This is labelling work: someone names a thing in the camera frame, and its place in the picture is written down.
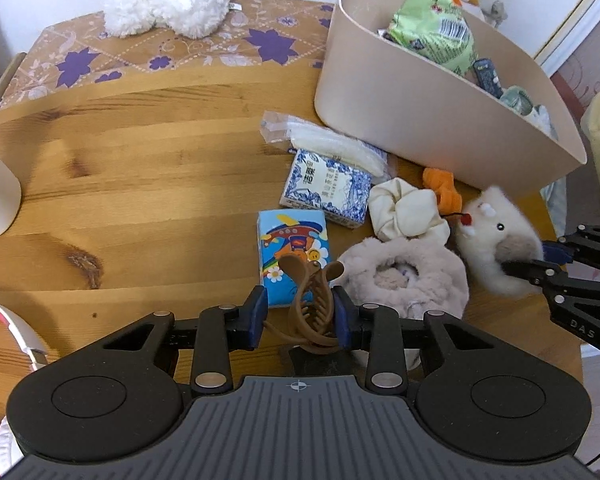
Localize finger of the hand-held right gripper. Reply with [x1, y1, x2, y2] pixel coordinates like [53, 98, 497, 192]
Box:
[500, 259, 600, 293]
[542, 225, 600, 266]

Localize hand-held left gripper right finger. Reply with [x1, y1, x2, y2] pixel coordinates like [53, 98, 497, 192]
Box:
[330, 286, 521, 393]

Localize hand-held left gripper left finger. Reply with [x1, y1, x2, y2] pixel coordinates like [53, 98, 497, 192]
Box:
[80, 285, 268, 393]

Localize white plush cat toy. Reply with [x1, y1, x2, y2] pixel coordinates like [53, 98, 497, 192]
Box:
[454, 185, 546, 296]

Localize brown hair claw clip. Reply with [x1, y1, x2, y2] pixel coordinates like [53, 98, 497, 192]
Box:
[279, 255, 346, 353]

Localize fluffy taupe scrunchie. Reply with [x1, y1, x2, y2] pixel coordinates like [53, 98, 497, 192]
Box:
[337, 237, 471, 322]

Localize cartoon blue tissue pack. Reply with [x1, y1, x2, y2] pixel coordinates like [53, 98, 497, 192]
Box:
[256, 210, 333, 306]

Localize small orange plush toy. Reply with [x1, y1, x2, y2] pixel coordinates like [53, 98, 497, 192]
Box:
[422, 167, 463, 216]

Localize cream scrunchie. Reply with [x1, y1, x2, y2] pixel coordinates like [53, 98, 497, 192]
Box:
[367, 178, 451, 243]

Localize blue white tissue pack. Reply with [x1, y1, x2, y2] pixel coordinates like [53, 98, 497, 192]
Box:
[279, 149, 373, 228]

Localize pale green fuzzy cloth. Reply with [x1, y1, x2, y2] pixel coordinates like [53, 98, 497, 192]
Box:
[500, 85, 535, 118]

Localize clear packet of white items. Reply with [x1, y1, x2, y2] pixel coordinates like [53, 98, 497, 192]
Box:
[260, 110, 396, 183]

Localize dark long pencil box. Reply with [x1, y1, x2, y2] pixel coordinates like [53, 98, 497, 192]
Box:
[472, 58, 503, 96]

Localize beige storage bin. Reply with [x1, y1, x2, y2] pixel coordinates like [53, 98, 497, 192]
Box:
[314, 0, 588, 196]

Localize light green snack packet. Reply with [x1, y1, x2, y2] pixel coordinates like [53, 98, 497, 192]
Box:
[384, 0, 478, 78]

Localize wooden desk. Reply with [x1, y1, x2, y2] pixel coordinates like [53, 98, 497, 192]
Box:
[0, 77, 586, 411]

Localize white pink headphones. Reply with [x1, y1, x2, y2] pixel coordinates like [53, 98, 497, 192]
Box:
[0, 297, 51, 480]

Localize brown floral cloth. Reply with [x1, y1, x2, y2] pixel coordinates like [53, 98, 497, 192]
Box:
[0, 0, 338, 117]

